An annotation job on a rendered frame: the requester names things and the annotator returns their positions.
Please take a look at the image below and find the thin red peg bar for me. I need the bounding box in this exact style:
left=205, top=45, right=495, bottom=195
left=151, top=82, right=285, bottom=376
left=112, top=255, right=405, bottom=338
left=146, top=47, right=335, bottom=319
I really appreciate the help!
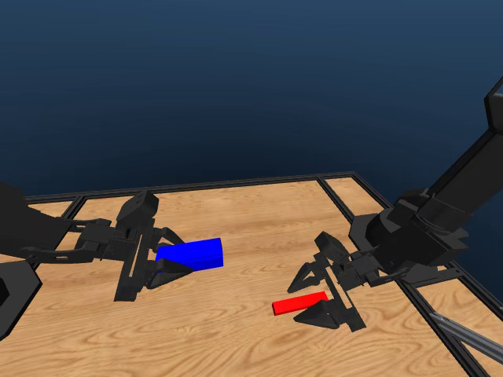
left=272, top=291, right=329, bottom=317

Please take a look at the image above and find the blue hollow socket block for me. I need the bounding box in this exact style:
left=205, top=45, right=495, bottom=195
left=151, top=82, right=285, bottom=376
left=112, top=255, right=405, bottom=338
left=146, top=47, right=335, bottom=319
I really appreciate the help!
left=156, top=237, right=225, bottom=274

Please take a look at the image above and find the grey metal strut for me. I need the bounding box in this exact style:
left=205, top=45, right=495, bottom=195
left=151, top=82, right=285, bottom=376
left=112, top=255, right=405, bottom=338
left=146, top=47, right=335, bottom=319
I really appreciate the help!
left=429, top=312, right=503, bottom=367

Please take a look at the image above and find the black table frame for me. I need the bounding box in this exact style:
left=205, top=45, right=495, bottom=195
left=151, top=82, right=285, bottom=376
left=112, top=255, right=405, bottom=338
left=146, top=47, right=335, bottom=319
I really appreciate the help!
left=23, top=170, right=503, bottom=377

